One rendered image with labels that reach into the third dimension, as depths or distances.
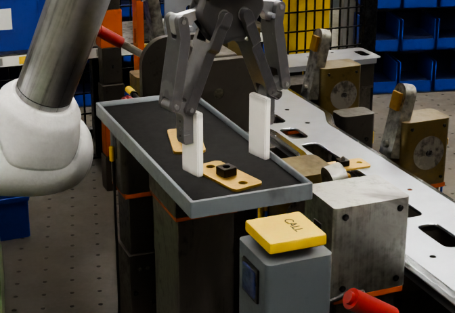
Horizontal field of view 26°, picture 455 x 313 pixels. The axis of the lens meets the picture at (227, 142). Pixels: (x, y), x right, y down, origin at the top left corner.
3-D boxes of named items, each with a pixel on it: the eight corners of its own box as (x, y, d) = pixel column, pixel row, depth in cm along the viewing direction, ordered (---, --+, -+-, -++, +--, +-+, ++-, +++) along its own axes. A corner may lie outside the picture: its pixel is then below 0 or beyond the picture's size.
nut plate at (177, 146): (206, 152, 114) (206, 143, 114) (173, 154, 114) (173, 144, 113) (197, 129, 122) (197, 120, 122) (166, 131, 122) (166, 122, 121)
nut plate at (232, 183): (263, 184, 105) (264, 174, 105) (235, 192, 103) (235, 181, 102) (218, 162, 111) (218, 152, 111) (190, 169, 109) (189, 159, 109)
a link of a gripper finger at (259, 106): (248, 92, 108) (254, 91, 108) (248, 152, 110) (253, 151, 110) (265, 99, 105) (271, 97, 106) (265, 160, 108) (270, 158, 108)
